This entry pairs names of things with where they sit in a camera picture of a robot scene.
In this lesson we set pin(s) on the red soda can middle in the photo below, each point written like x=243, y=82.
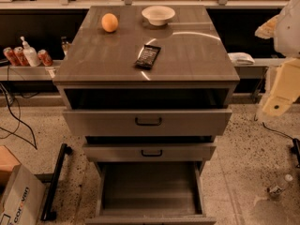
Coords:
x=21, y=57

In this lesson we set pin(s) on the bottom grey drawer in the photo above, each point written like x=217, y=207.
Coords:
x=150, y=193

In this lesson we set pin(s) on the clear plastic bottle on floor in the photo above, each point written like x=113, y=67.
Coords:
x=280, y=185

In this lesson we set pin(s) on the cardboard box with print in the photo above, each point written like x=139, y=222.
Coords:
x=21, y=192

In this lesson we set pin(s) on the red soda can left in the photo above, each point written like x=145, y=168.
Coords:
x=11, y=57

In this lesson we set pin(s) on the small glass bottle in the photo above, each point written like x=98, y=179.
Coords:
x=65, y=44

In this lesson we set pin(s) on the orange fruit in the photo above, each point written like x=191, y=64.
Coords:
x=109, y=22

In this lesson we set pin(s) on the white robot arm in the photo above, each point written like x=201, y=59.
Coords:
x=284, y=29

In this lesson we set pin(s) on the middle grey drawer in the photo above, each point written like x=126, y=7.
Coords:
x=148, y=152

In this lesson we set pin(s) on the white folded cloth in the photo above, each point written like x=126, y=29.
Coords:
x=241, y=58

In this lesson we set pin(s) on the black metal bar stand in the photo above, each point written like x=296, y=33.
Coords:
x=47, y=212

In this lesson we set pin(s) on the grey drawer cabinet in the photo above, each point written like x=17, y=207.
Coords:
x=192, y=70

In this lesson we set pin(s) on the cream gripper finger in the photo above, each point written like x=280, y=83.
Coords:
x=285, y=90
x=267, y=30

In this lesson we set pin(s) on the red soda can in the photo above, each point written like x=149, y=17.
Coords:
x=45, y=58
x=11, y=57
x=21, y=57

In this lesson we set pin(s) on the red soda can right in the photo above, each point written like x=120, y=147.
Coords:
x=45, y=58

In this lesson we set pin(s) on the white bowl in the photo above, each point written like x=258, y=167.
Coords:
x=158, y=15

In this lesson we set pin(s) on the white pump bottle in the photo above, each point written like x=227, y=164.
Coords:
x=30, y=54

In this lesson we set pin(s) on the grey drawer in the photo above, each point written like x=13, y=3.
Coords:
x=148, y=152
x=150, y=193
x=126, y=123

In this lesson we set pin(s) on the top grey drawer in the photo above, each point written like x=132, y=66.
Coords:
x=126, y=123

